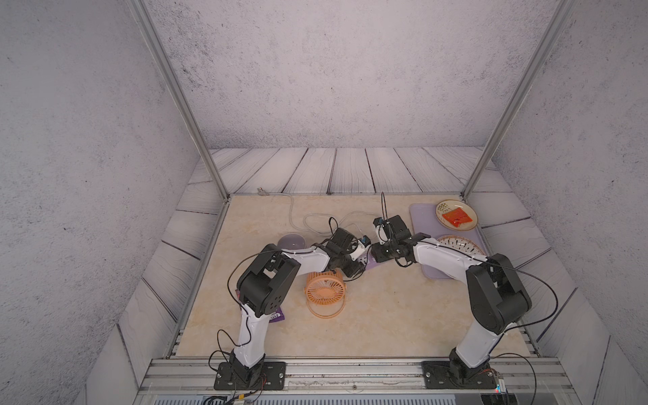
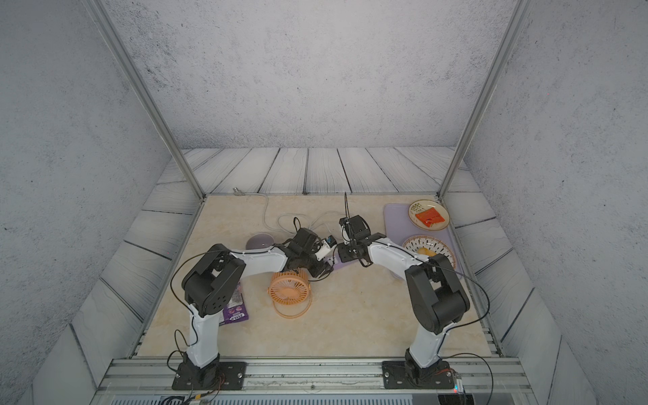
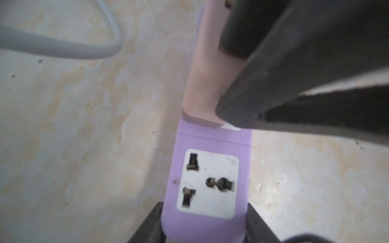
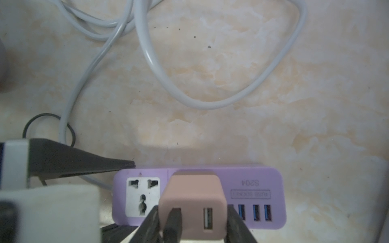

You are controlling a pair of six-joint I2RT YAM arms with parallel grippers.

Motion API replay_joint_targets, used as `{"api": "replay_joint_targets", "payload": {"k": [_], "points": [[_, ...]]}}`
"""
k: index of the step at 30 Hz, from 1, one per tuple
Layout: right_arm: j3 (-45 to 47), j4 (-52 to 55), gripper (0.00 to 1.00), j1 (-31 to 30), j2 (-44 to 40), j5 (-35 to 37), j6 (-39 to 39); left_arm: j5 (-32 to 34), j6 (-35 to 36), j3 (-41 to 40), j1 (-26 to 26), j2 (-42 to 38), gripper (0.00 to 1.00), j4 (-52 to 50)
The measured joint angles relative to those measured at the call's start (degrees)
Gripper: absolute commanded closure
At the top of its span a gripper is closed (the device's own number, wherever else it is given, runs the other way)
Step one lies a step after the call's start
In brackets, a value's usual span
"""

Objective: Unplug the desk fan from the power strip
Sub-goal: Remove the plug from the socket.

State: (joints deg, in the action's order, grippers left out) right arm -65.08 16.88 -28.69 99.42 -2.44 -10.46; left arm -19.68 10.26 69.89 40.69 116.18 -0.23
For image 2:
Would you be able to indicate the aluminium front rail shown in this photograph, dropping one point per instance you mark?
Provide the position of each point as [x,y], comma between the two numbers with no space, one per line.
[468,380]

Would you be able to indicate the large patterned plate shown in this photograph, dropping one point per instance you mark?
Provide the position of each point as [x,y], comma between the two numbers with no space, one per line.
[415,242]

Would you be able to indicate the yellow food piece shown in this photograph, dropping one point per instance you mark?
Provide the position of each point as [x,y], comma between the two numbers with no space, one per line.
[427,251]

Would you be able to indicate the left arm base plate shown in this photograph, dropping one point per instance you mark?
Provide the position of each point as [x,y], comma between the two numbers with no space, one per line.
[210,375]

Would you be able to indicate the purple snack packet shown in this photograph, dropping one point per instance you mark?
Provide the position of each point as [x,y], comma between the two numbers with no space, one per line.
[235,310]

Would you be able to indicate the lavender placemat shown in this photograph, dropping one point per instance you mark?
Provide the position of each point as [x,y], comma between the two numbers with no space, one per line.
[399,228]

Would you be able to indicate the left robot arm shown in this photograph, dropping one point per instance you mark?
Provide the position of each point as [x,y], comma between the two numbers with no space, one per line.
[210,284]

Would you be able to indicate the orange desk fan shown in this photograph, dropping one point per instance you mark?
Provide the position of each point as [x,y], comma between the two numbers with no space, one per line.
[291,288]

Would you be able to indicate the purple power strip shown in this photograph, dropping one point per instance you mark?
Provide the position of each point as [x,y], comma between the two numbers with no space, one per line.
[334,261]

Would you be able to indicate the red food piece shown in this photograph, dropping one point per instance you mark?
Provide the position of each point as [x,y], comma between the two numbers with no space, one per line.
[430,217]

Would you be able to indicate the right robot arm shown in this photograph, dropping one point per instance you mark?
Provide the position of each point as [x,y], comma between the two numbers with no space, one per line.
[437,296]

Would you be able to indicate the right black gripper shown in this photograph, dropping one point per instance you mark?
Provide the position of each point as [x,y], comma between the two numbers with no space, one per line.
[342,252]

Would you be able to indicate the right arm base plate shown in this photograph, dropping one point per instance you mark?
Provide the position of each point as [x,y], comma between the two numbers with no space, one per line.
[398,375]

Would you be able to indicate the small patterned plate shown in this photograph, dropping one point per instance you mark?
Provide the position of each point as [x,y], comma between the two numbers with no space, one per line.
[424,204]

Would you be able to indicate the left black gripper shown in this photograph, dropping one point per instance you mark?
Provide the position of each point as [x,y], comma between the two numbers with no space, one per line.
[322,269]

